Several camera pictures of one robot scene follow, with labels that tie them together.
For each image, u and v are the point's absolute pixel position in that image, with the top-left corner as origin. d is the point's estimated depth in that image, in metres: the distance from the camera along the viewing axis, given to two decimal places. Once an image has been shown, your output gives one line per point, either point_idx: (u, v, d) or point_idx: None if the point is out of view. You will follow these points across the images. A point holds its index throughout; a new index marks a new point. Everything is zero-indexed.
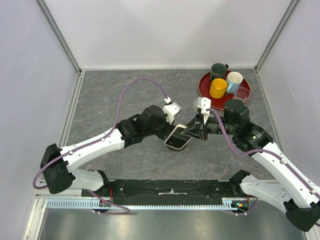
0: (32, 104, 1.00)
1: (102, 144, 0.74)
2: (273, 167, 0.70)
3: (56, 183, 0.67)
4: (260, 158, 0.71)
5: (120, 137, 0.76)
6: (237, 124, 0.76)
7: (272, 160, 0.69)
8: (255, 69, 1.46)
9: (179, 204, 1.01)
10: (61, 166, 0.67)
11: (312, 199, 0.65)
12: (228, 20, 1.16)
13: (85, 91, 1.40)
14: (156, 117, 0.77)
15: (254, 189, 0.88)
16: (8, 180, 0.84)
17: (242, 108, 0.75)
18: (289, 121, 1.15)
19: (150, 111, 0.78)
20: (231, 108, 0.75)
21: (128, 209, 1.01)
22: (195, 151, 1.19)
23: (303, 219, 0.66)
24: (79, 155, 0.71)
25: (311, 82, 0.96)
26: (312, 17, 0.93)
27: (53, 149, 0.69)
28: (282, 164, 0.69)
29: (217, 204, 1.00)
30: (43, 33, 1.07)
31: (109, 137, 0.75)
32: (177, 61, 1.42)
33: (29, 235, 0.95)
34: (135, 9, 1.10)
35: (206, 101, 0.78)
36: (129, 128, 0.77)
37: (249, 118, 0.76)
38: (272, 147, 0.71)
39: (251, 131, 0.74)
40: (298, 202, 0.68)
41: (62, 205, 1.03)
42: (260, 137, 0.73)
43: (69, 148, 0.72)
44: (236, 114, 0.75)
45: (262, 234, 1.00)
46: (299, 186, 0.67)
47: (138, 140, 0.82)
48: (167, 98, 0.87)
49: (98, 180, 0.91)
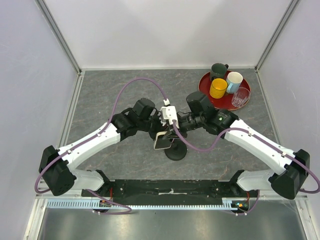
0: (33, 104, 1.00)
1: (99, 139, 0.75)
2: (243, 141, 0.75)
3: (59, 184, 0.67)
4: (231, 136, 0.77)
5: (116, 130, 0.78)
6: (202, 112, 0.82)
7: (241, 134, 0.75)
8: (255, 69, 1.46)
9: (179, 204, 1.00)
10: (61, 165, 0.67)
11: (285, 162, 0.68)
12: (228, 20, 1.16)
13: (85, 91, 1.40)
14: (148, 108, 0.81)
15: (248, 182, 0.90)
16: (9, 180, 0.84)
17: (200, 96, 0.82)
18: (289, 121, 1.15)
19: (143, 103, 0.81)
20: (191, 98, 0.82)
21: (129, 209, 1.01)
22: (195, 151, 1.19)
23: (285, 185, 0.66)
24: (78, 152, 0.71)
25: (311, 82, 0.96)
26: (312, 17, 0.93)
27: (50, 150, 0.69)
28: (250, 136, 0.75)
29: (217, 204, 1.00)
30: (43, 33, 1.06)
31: (105, 132, 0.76)
32: (177, 61, 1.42)
33: (29, 235, 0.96)
34: (135, 9, 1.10)
35: (170, 110, 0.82)
36: (122, 121, 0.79)
37: (211, 103, 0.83)
38: (238, 123, 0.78)
39: (217, 114, 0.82)
40: (275, 170, 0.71)
41: (62, 205, 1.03)
42: (227, 118, 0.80)
43: (66, 147, 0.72)
44: (198, 103, 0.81)
45: (262, 234, 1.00)
46: (270, 153, 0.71)
47: (133, 131, 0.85)
48: (166, 100, 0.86)
49: (98, 178, 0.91)
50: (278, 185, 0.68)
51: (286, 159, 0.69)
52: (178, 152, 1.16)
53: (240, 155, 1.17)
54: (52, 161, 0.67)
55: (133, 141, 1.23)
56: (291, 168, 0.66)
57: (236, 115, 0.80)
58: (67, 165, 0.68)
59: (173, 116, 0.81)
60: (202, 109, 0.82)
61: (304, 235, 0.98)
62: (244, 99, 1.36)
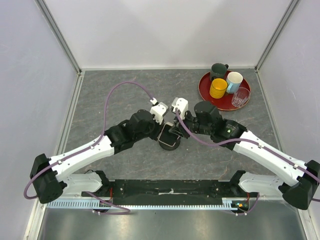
0: (33, 104, 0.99)
1: (92, 152, 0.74)
2: (254, 154, 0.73)
3: (47, 193, 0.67)
4: (240, 148, 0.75)
5: (110, 144, 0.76)
6: (210, 123, 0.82)
7: (251, 147, 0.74)
8: (255, 69, 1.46)
9: (179, 204, 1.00)
10: (50, 175, 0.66)
11: (298, 174, 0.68)
12: (228, 20, 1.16)
13: (85, 91, 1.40)
14: (145, 122, 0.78)
15: (253, 184, 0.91)
16: (9, 180, 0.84)
17: (209, 108, 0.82)
18: (289, 121, 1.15)
19: (139, 117, 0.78)
20: (201, 110, 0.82)
21: (128, 209, 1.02)
22: (195, 151, 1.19)
23: (298, 196, 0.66)
24: (68, 164, 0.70)
25: (311, 82, 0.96)
26: (312, 17, 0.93)
27: (42, 159, 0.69)
28: (260, 148, 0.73)
29: (217, 204, 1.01)
30: (43, 33, 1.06)
31: (98, 145, 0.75)
32: (178, 61, 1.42)
33: (29, 235, 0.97)
34: (135, 9, 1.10)
35: (180, 101, 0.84)
36: (118, 135, 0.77)
37: (220, 115, 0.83)
38: (247, 135, 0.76)
39: (225, 126, 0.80)
40: (286, 181, 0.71)
41: (62, 205, 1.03)
42: (235, 130, 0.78)
43: (58, 157, 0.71)
44: (207, 114, 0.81)
45: (262, 234, 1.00)
46: (282, 165, 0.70)
47: (129, 145, 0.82)
48: (153, 99, 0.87)
49: (92, 181, 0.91)
50: (290, 197, 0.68)
51: (298, 171, 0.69)
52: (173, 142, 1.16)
53: (240, 155, 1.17)
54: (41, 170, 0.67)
55: None
56: (304, 181, 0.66)
57: (245, 127, 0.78)
58: (56, 175, 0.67)
59: (181, 107, 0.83)
60: (211, 120, 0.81)
61: (304, 235, 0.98)
62: (244, 99, 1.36)
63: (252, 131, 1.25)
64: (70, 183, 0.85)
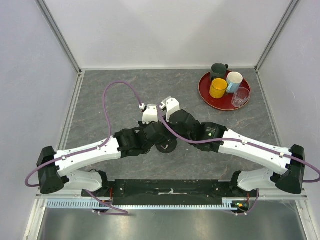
0: (32, 104, 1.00)
1: (97, 152, 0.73)
2: (240, 151, 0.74)
3: (47, 185, 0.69)
4: (225, 149, 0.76)
5: (117, 148, 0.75)
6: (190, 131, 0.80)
7: (235, 145, 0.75)
8: (255, 69, 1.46)
9: (179, 204, 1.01)
10: (52, 170, 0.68)
11: (285, 162, 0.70)
12: (228, 19, 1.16)
13: (85, 91, 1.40)
14: (160, 135, 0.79)
15: (250, 182, 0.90)
16: (8, 180, 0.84)
17: (183, 116, 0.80)
18: (289, 121, 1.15)
19: (156, 127, 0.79)
20: (175, 121, 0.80)
21: (125, 211, 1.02)
22: (195, 151, 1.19)
23: (289, 183, 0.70)
24: (72, 161, 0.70)
25: (311, 82, 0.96)
26: (312, 17, 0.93)
27: (47, 151, 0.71)
28: (244, 144, 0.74)
29: (217, 204, 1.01)
30: (43, 33, 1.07)
31: (105, 146, 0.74)
32: (178, 61, 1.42)
33: (29, 235, 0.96)
34: (135, 9, 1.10)
35: (172, 100, 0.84)
36: (128, 139, 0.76)
37: (196, 120, 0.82)
38: (228, 134, 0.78)
39: (205, 130, 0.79)
40: (277, 171, 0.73)
41: (62, 205, 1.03)
42: (215, 132, 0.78)
43: (64, 152, 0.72)
44: (183, 124, 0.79)
45: (262, 234, 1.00)
46: (269, 156, 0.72)
47: (136, 153, 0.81)
48: (142, 105, 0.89)
49: (93, 180, 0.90)
50: (285, 185, 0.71)
51: (285, 159, 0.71)
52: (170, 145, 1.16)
53: None
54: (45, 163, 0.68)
55: None
56: (293, 167, 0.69)
57: (225, 127, 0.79)
58: (58, 171, 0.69)
59: (170, 105, 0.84)
60: (189, 128, 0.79)
61: (304, 235, 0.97)
62: (244, 99, 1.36)
63: (252, 131, 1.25)
64: (72, 179, 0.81)
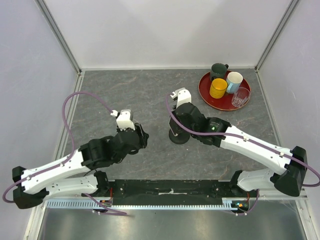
0: (33, 104, 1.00)
1: (61, 169, 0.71)
2: (240, 147, 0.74)
3: (22, 202, 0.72)
4: (226, 143, 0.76)
5: (81, 162, 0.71)
6: (194, 124, 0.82)
7: (237, 141, 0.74)
8: (255, 69, 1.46)
9: (179, 204, 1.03)
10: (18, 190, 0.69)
11: (285, 162, 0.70)
12: (229, 19, 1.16)
13: (85, 91, 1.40)
14: (128, 144, 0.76)
15: (249, 181, 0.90)
16: (8, 179, 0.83)
17: (189, 108, 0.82)
18: (290, 121, 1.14)
19: (124, 137, 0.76)
20: (181, 112, 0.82)
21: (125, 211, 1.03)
22: (195, 151, 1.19)
23: (288, 184, 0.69)
24: (36, 180, 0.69)
25: (311, 82, 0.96)
26: (312, 17, 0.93)
27: (16, 171, 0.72)
28: (245, 141, 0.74)
29: (217, 204, 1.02)
30: (42, 33, 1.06)
31: (69, 162, 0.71)
32: (178, 61, 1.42)
33: (29, 235, 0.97)
34: (135, 9, 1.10)
35: (185, 92, 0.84)
36: (96, 151, 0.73)
37: (202, 114, 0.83)
38: (232, 130, 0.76)
39: (209, 124, 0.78)
40: (275, 170, 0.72)
41: (62, 205, 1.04)
42: (219, 126, 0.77)
43: (30, 172, 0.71)
44: (188, 115, 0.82)
45: (262, 234, 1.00)
46: (269, 154, 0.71)
47: (109, 164, 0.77)
48: (112, 112, 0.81)
49: (84, 185, 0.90)
50: (283, 185, 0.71)
51: (285, 159, 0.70)
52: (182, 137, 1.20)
53: (240, 155, 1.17)
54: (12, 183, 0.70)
55: None
56: (292, 168, 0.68)
57: (228, 122, 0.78)
58: (24, 191, 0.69)
59: (181, 96, 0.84)
60: (193, 120, 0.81)
61: (304, 235, 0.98)
62: (244, 99, 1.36)
63: (252, 131, 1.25)
64: (55, 190, 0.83)
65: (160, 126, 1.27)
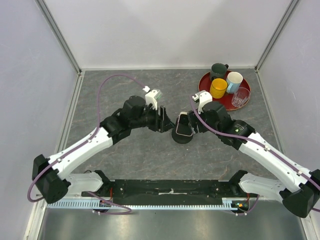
0: (32, 104, 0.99)
1: (90, 145, 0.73)
2: (260, 156, 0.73)
3: (52, 193, 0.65)
4: (246, 149, 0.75)
5: (107, 134, 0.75)
6: (218, 121, 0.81)
7: (257, 148, 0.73)
8: (255, 69, 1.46)
9: (179, 204, 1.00)
10: (52, 174, 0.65)
11: (300, 180, 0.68)
12: (228, 19, 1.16)
13: (85, 91, 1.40)
14: (138, 108, 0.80)
15: (252, 185, 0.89)
16: (8, 179, 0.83)
17: (216, 106, 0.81)
18: (290, 122, 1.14)
19: (131, 103, 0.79)
20: (208, 108, 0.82)
21: (130, 209, 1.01)
22: (195, 151, 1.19)
23: (296, 202, 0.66)
24: (68, 160, 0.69)
25: (311, 82, 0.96)
26: (312, 17, 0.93)
27: (41, 160, 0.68)
28: (266, 151, 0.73)
29: (218, 204, 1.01)
30: (42, 33, 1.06)
31: (95, 137, 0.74)
32: (178, 61, 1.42)
33: (29, 235, 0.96)
34: (135, 9, 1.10)
35: (206, 94, 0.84)
36: (114, 124, 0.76)
37: (228, 115, 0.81)
38: (255, 137, 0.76)
39: (233, 125, 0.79)
40: (288, 186, 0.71)
41: (62, 205, 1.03)
42: (242, 130, 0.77)
43: (57, 156, 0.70)
44: (214, 112, 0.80)
45: (262, 234, 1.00)
46: (286, 170, 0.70)
47: (126, 132, 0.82)
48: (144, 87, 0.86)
49: (93, 179, 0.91)
50: (291, 203, 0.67)
51: (301, 178, 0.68)
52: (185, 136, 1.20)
53: (240, 155, 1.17)
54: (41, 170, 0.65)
55: (133, 141, 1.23)
56: (306, 188, 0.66)
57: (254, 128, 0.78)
58: (57, 173, 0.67)
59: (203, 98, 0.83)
60: (218, 117, 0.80)
61: (304, 235, 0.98)
62: (244, 99, 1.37)
63: None
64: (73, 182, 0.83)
65: None
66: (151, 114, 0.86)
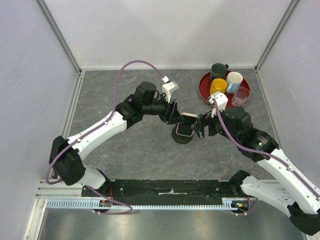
0: (32, 104, 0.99)
1: (106, 127, 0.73)
2: (280, 174, 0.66)
3: (71, 174, 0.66)
4: (267, 165, 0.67)
5: (122, 118, 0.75)
6: (240, 131, 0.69)
7: (279, 167, 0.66)
8: (255, 69, 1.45)
9: (179, 204, 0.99)
10: (73, 155, 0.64)
11: (319, 206, 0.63)
12: (228, 19, 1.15)
13: (85, 90, 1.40)
14: (150, 93, 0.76)
15: (255, 191, 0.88)
16: (8, 180, 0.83)
17: (241, 114, 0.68)
18: (289, 122, 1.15)
19: (143, 88, 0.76)
20: (232, 115, 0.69)
21: (130, 209, 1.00)
22: (195, 151, 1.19)
23: (308, 224, 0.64)
24: (87, 141, 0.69)
25: (311, 82, 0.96)
26: (312, 17, 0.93)
27: (60, 140, 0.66)
28: (288, 171, 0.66)
29: (217, 204, 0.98)
30: (42, 33, 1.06)
31: (111, 120, 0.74)
32: (178, 61, 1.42)
33: (29, 235, 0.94)
34: (135, 8, 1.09)
35: (222, 96, 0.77)
36: (127, 109, 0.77)
37: (252, 123, 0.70)
38: (278, 154, 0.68)
39: (255, 137, 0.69)
40: (304, 208, 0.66)
41: (62, 205, 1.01)
42: (266, 143, 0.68)
43: (76, 136, 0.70)
44: (238, 121, 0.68)
45: (261, 234, 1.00)
46: (305, 193, 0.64)
47: (139, 117, 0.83)
48: (165, 78, 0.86)
49: (100, 175, 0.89)
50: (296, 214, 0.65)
51: None
52: (185, 136, 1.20)
53: (240, 155, 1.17)
54: (61, 151, 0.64)
55: (133, 141, 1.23)
56: None
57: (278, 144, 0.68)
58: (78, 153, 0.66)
59: (220, 101, 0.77)
60: (242, 128, 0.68)
61: None
62: (244, 99, 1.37)
63: None
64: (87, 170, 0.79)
65: (160, 126, 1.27)
66: (163, 104, 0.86)
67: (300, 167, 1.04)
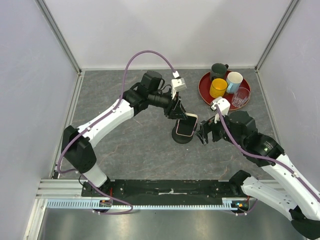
0: (32, 103, 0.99)
1: (114, 115, 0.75)
2: (285, 180, 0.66)
3: (83, 161, 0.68)
4: (271, 170, 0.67)
5: (129, 105, 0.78)
6: (244, 135, 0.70)
7: (284, 173, 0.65)
8: (255, 69, 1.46)
9: (179, 204, 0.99)
10: (83, 143, 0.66)
11: None
12: (228, 19, 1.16)
13: (85, 91, 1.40)
14: (155, 80, 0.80)
15: (255, 192, 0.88)
16: (9, 180, 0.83)
17: (246, 119, 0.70)
18: (289, 122, 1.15)
19: (149, 75, 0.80)
20: (236, 120, 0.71)
21: (130, 209, 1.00)
22: (195, 151, 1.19)
23: (309, 229, 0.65)
24: (97, 129, 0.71)
25: (310, 82, 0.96)
26: (312, 17, 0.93)
27: (70, 130, 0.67)
28: (293, 177, 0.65)
29: (217, 204, 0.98)
30: (43, 33, 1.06)
31: (119, 108, 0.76)
32: (178, 61, 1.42)
33: (29, 235, 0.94)
34: (135, 8, 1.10)
35: (224, 101, 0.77)
36: (133, 97, 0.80)
37: (256, 128, 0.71)
38: (284, 159, 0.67)
39: (261, 142, 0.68)
40: (307, 214, 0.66)
41: (62, 205, 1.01)
42: (271, 149, 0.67)
43: (85, 125, 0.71)
44: (242, 125, 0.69)
45: (261, 234, 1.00)
46: (309, 199, 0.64)
47: (145, 105, 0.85)
48: (176, 72, 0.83)
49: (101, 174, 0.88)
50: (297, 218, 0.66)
51: None
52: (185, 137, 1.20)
53: (240, 155, 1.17)
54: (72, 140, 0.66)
55: (133, 141, 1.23)
56: None
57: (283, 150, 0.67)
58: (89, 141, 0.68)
59: (222, 106, 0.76)
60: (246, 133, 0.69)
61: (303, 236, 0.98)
62: (244, 99, 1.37)
63: None
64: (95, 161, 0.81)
65: (160, 126, 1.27)
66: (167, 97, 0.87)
67: (300, 167, 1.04)
